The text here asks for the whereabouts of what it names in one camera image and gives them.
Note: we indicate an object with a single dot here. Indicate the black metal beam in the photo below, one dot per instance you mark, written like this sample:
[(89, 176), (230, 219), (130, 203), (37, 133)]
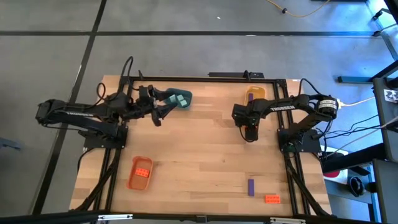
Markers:
[(351, 158)]

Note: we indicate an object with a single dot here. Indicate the orange toy brick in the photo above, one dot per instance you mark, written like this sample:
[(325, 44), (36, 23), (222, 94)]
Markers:
[(142, 172), (272, 199)]

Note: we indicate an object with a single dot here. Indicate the mint green cube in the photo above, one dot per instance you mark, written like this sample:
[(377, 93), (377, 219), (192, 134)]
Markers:
[(180, 97), (183, 103), (172, 99)]

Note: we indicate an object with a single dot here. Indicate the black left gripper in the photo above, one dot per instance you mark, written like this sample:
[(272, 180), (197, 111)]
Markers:
[(152, 104)]

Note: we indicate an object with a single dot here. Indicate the black power strip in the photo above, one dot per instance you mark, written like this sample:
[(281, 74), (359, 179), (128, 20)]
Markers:
[(230, 75)]

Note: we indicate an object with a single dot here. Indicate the grey side table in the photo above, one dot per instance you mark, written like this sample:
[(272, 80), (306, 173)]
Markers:
[(385, 124)]

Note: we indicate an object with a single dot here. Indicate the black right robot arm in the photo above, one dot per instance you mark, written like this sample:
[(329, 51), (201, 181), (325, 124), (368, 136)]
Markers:
[(280, 108)]

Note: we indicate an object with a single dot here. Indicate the yellow plastic bin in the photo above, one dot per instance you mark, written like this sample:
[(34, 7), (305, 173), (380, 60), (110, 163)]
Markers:
[(259, 93)]

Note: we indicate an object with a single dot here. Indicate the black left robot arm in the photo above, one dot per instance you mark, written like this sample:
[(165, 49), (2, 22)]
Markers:
[(77, 114)]

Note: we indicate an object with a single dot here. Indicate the black white fiducial tag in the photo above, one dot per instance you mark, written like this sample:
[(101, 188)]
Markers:
[(391, 95)]

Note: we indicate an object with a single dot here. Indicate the blue plastic bin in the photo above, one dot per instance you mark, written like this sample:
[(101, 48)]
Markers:
[(188, 93)]

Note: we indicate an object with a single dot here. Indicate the red round object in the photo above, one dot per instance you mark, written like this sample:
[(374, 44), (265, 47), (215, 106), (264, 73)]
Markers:
[(331, 173)]

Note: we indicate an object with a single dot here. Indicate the orange plastic bin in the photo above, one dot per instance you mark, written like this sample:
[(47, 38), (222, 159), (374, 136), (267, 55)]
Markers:
[(144, 160)]

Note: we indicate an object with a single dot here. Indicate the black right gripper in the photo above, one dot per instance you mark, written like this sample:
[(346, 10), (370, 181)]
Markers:
[(247, 115)]

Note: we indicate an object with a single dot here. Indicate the black headset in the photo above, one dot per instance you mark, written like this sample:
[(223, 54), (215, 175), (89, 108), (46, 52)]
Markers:
[(356, 186)]

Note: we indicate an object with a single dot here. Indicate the white power plug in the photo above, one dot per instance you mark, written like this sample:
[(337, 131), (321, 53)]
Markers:
[(338, 103)]

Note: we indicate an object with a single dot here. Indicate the silver frame bracket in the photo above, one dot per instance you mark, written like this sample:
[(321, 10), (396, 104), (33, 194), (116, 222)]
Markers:
[(287, 220), (115, 217)]

